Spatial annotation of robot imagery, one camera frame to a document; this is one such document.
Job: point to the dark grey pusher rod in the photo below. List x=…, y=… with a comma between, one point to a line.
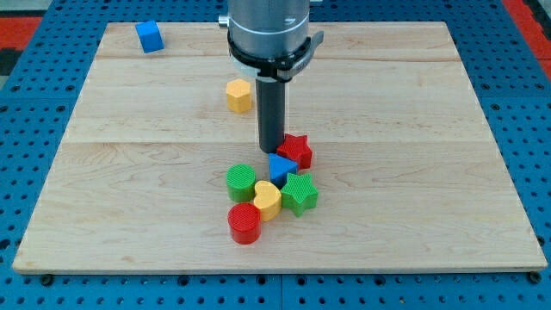
x=270, y=114

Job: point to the blue cube block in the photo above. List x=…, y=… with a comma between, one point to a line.
x=149, y=36

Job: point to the yellow hexagon block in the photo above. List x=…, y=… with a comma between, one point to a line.
x=238, y=95

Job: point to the blue triangle block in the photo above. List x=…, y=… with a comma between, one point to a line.
x=279, y=167

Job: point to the red star block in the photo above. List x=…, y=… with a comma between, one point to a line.
x=296, y=148

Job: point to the green cylinder block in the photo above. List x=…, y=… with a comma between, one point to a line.
x=240, y=181

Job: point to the wooden board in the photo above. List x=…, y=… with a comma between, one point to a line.
x=409, y=175

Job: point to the green star block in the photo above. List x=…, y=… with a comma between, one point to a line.
x=299, y=193

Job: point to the yellow heart block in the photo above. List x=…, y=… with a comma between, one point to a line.
x=268, y=200

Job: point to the red cylinder block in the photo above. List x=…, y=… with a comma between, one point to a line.
x=244, y=220

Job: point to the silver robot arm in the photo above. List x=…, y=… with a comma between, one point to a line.
x=268, y=39

